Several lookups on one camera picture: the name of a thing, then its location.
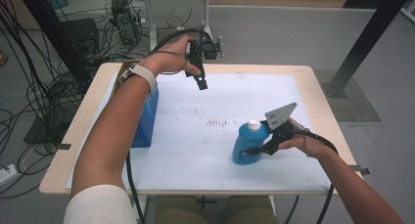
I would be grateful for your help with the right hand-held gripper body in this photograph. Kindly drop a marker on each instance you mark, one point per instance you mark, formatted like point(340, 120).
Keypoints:
point(277, 118)

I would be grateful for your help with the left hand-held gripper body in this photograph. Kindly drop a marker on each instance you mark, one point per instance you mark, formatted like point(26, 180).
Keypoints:
point(195, 59)

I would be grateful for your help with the blue bottle with white cap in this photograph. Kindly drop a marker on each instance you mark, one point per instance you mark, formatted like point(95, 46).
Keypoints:
point(249, 137)

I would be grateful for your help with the blue cardboard box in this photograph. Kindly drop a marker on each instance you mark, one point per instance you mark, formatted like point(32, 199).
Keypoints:
point(147, 123)

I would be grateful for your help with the person's left hand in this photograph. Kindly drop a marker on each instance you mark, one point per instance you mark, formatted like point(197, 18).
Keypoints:
point(169, 59)

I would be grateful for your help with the person's right hand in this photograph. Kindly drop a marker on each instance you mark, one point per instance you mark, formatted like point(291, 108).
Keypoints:
point(310, 145)

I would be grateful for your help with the wristwatch with white band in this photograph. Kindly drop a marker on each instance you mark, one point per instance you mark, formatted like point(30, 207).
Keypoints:
point(145, 74)

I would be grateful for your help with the white sheet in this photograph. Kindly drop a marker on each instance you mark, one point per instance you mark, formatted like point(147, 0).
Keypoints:
point(195, 165)

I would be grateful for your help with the computer tower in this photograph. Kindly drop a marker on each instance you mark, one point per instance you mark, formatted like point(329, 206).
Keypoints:
point(125, 23)

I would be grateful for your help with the khaki pants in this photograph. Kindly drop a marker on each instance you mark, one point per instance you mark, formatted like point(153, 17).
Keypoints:
point(182, 212)

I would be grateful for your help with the black box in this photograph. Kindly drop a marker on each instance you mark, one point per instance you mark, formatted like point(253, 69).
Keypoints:
point(80, 33)

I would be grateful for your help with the black metal stand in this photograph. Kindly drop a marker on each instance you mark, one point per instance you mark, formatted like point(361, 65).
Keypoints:
point(368, 35)

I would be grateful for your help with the white shirt sleeve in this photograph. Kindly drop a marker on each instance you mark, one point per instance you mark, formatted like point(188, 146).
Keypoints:
point(98, 207)

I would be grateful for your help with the black floor plate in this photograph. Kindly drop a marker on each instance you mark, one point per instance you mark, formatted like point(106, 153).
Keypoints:
point(42, 129)

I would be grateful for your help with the white power strip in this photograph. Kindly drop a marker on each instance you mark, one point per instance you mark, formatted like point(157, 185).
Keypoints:
point(7, 175)

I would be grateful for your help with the white desk frame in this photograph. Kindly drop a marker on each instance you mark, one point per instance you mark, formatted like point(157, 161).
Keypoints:
point(151, 18)

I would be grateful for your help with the black metal post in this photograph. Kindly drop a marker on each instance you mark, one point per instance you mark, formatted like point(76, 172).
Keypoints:
point(52, 28)

